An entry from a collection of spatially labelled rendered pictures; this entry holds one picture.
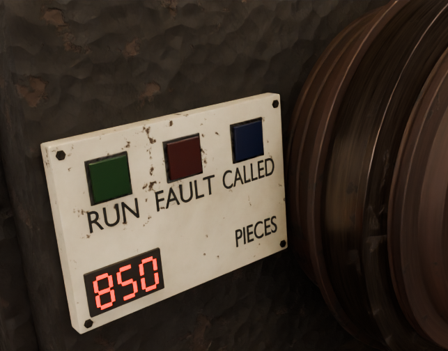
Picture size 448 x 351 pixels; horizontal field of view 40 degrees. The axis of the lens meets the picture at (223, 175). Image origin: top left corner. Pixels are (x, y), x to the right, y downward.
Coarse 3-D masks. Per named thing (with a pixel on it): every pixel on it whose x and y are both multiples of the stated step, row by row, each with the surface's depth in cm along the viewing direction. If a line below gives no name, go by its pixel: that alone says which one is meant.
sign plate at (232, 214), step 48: (48, 144) 52; (96, 144) 54; (144, 144) 57; (144, 192) 58; (192, 192) 61; (240, 192) 65; (96, 240) 56; (144, 240) 59; (192, 240) 63; (240, 240) 67
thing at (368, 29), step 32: (352, 32) 71; (320, 64) 70; (352, 64) 62; (320, 96) 68; (288, 128) 70; (320, 128) 62; (288, 160) 70; (320, 160) 62; (288, 192) 71; (320, 192) 63; (288, 224) 73; (320, 224) 64; (320, 256) 65; (320, 288) 67
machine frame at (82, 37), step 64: (0, 0) 49; (64, 0) 52; (128, 0) 55; (192, 0) 59; (256, 0) 64; (320, 0) 70; (384, 0) 76; (0, 64) 53; (64, 64) 53; (128, 64) 57; (192, 64) 61; (256, 64) 66; (0, 128) 58; (64, 128) 54; (0, 192) 60; (0, 256) 62; (0, 320) 64; (64, 320) 58; (128, 320) 62; (192, 320) 68; (256, 320) 74; (320, 320) 81
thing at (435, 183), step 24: (432, 72) 59; (432, 96) 58; (408, 120) 58; (432, 120) 58; (408, 144) 58; (432, 144) 59; (408, 168) 57; (432, 168) 59; (408, 192) 58; (432, 192) 59; (408, 216) 59; (432, 216) 59; (408, 240) 60; (432, 240) 60; (408, 264) 60; (432, 264) 61; (408, 288) 61; (432, 288) 63; (408, 312) 63; (432, 312) 65; (432, 336) 66
